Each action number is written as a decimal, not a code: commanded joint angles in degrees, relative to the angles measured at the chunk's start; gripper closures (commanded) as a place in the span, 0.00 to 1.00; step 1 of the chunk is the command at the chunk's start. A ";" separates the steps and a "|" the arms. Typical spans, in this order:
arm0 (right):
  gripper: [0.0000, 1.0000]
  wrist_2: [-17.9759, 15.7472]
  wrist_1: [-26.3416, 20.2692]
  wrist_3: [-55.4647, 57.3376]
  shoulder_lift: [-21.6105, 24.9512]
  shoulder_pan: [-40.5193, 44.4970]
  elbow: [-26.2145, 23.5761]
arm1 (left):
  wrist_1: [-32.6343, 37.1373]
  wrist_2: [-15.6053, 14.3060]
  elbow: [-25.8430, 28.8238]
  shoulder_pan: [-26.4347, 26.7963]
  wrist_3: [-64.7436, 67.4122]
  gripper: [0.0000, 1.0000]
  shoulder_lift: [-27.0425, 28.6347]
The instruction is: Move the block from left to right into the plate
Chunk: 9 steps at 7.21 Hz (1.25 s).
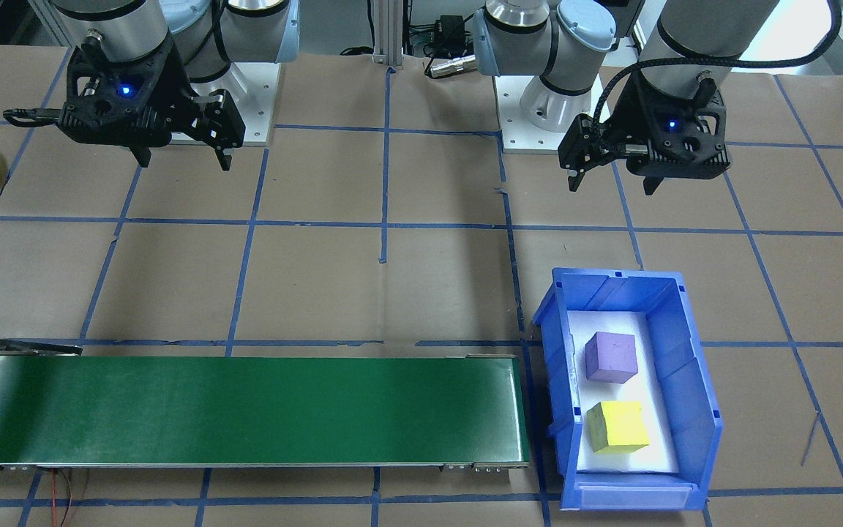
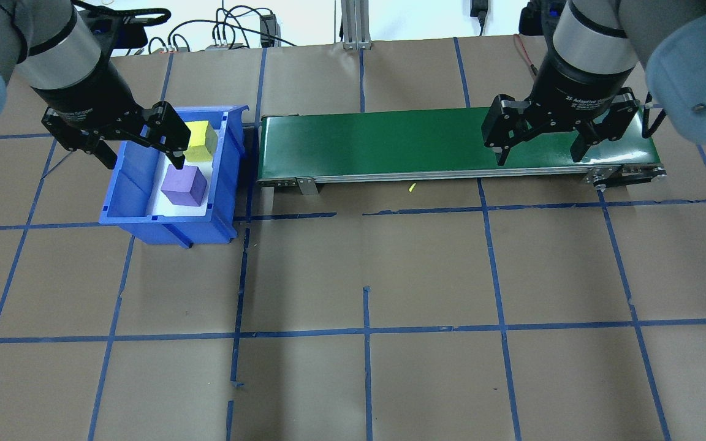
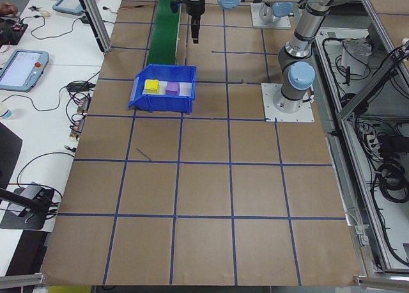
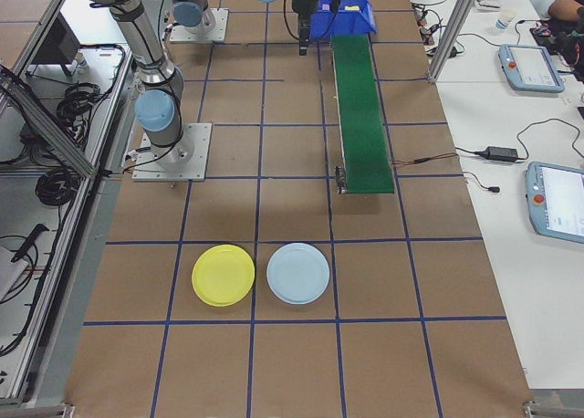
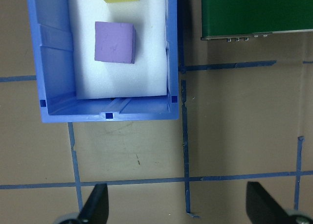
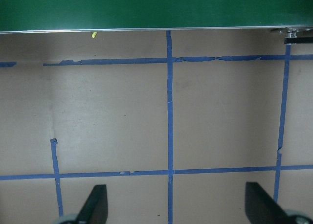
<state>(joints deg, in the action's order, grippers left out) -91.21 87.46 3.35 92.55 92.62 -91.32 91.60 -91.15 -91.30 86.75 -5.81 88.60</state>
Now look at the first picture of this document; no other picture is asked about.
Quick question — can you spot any blue plastic storage bin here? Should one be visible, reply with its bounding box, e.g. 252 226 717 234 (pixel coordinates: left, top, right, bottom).
533 267 724 512

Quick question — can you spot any red and black conveyor wire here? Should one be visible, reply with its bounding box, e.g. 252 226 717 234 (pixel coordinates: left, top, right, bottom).
47 468 93 527

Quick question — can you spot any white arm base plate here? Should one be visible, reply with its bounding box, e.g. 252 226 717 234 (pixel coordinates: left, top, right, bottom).
171 62 282 146
493 73 620 155

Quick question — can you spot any silver cylindrical connector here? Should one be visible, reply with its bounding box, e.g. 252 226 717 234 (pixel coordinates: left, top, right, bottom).
425 56 478 78

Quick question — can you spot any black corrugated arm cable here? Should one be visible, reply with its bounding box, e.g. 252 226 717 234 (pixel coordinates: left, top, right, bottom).
592 0 843 147

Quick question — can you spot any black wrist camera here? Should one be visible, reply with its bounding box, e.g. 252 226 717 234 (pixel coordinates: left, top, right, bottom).
56 102 173 149
625 139 731 181

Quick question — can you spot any purple foam block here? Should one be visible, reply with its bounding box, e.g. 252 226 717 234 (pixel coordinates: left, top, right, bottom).
584 331 638 384

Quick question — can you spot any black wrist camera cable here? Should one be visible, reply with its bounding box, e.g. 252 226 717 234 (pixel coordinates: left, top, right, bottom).
3 107 65 127

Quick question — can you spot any yellow foam block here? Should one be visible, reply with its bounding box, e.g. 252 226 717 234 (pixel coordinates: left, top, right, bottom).
585 400 651 455

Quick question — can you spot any green conveyor belt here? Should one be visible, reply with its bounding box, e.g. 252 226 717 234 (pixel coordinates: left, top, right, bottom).
0 338 532 473

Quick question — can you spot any black electronics box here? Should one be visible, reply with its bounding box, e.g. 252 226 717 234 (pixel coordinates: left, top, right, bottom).
427 15 468 49

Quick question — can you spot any white foam pad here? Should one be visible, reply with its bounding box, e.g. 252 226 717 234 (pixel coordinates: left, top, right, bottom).
566 310 681 474

